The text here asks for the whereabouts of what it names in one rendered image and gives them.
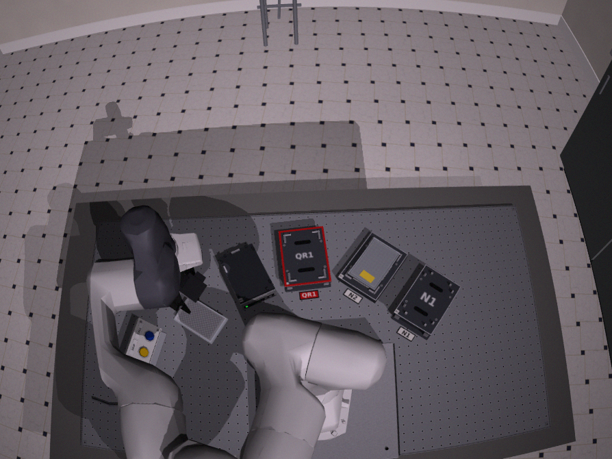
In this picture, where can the white control panel with four buttons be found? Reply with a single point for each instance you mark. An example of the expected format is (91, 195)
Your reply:
(146, 342)

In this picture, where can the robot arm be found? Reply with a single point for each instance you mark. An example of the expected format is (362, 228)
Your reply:
(290, 417)

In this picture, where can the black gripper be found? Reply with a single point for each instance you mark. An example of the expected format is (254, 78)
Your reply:
(178, 302)

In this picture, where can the dark grey work table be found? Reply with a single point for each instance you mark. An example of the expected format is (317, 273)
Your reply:
(479, 377)

